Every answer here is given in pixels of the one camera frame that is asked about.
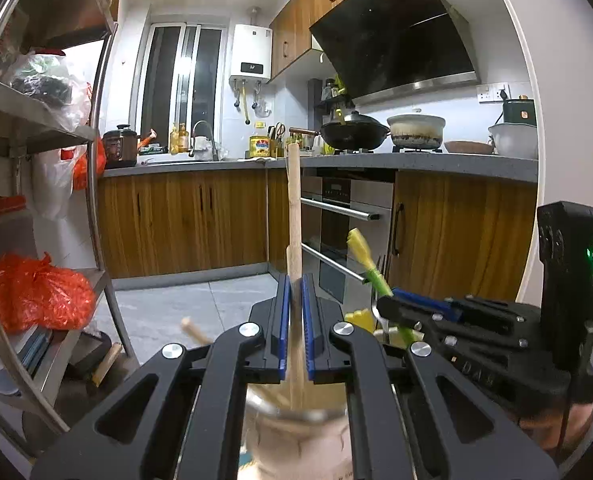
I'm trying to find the white cooking pot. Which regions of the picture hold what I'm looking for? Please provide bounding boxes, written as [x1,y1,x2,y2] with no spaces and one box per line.
[387,114,447,151]

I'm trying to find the metal shelf rack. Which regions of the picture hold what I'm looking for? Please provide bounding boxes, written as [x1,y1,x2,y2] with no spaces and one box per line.
[0,0,142,456]

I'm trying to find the plastic jar with red lid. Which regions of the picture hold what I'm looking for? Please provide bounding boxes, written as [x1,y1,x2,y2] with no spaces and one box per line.
[0,195,40,266]

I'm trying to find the built-in steel oven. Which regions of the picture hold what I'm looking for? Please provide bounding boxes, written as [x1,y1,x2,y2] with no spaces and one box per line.
[299,170,397,306]

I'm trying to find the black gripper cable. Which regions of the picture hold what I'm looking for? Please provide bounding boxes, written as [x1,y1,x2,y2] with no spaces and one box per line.
[554,325,593,466]

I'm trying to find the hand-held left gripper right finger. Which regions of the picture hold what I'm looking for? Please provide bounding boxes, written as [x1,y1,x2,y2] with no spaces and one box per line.
[301,274,560,480]

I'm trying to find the large white bowl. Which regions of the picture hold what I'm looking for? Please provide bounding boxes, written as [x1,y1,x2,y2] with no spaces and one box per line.
[487,122,540,161]

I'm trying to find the clear bag with dark contents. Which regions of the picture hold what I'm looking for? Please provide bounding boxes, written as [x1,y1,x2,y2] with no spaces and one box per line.
[6,52,92,131]

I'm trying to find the white wall socket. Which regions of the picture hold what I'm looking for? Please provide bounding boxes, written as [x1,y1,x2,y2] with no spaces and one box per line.
[477,82,511,105]

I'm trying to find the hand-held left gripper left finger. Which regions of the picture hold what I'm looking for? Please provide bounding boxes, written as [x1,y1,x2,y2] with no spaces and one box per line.
[31,274,291,480]

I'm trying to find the wooden cabinet with black handle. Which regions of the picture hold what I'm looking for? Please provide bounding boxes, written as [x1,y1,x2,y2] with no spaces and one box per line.
[387,170,537,306]

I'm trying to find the white water heater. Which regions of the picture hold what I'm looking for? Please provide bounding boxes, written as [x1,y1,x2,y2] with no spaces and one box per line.
[229,24,273,85]

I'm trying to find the hanging red plastic bag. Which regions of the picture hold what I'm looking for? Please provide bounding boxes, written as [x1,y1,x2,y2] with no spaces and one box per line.
[71,135,107,191]

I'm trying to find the wooden knife block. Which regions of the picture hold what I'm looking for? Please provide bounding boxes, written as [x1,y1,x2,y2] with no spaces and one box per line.
[267,122,290,158]

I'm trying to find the brown shallow bowl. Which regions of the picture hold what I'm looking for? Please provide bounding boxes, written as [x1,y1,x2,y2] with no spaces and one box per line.
[444,140,495,156]

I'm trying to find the chrome sink faucet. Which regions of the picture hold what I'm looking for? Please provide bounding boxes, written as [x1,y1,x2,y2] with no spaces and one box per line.
[190,121,220,162]

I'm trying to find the crumpled red plastic bag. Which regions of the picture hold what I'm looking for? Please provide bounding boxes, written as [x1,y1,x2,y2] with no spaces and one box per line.
[0,252,97,333]

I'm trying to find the hanging white plastic bag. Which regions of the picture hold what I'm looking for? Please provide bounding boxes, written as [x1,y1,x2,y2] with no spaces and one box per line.
[31,150,77,221]

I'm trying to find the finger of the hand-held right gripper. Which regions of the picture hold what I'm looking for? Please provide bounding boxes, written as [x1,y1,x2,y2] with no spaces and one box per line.
[375,296,460,351]
[391,287,520,326]

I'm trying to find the yellow green training chopsticks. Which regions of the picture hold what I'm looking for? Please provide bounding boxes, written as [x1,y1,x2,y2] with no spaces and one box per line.
[344,227,427,348]

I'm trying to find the person's right hand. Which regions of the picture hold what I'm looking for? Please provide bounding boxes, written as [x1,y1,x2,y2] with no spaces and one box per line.
[519,402,593,463]

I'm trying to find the dark red pressure cooker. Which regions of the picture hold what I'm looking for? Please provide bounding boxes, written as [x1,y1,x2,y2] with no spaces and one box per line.
[101,124,140,168]

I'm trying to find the amber oil bottles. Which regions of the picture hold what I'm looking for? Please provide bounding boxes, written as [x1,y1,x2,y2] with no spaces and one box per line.
[170,122,191,155]

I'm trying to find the cream floral ceramic utensil holder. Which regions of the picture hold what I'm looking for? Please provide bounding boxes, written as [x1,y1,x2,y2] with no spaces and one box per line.
[244,380,357,480]

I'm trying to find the wooden handle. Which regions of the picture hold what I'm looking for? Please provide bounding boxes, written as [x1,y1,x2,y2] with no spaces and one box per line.
[92,342,123,386]

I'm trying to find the black range hood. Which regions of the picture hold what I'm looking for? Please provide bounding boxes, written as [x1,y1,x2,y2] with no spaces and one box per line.
[309,0,482,106]

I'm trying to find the dark kitchen window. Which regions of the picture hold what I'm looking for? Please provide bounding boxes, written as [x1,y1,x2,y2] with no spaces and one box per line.
[136,22,227,148]

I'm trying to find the stack of grey blue trays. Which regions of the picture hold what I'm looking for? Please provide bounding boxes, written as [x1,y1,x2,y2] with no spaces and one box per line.
[11,325,52,376]

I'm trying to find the silver spoon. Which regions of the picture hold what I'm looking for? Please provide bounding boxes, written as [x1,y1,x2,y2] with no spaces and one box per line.
[371,290,392,346]

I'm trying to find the black wok with lid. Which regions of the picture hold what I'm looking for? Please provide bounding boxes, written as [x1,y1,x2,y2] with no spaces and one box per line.
[319,110,392,152]

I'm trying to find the wooden chopstick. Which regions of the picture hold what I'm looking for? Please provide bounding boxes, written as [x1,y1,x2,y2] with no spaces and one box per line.
[284,142,307,411]
[180,316,212,348]

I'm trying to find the wall spice rack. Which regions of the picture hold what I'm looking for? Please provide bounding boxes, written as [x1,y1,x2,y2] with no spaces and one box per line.
[309,77,355,111]

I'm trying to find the wooden lower kitchen cabinets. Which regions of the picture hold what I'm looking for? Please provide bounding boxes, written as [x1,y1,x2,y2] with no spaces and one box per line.
[96,167,277,281]

